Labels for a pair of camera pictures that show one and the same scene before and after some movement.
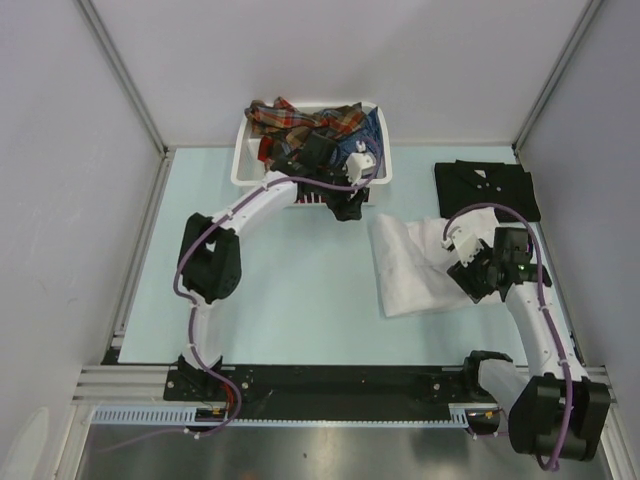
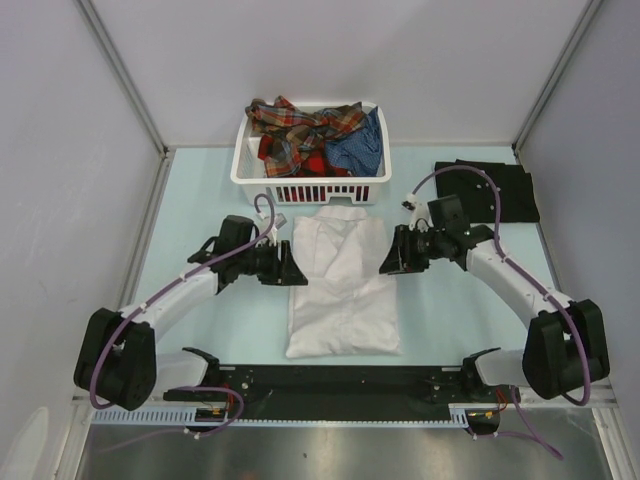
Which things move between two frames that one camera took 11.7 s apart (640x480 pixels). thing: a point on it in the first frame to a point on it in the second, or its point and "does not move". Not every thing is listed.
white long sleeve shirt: (413, 261) to (349, 306)
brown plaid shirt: (280, 118) does not move
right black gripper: (463, 275) to (400, 257)
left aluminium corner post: (128, 77) does not move
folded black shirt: (462, 182) does not move
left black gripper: (347, 211) to (284, 271)
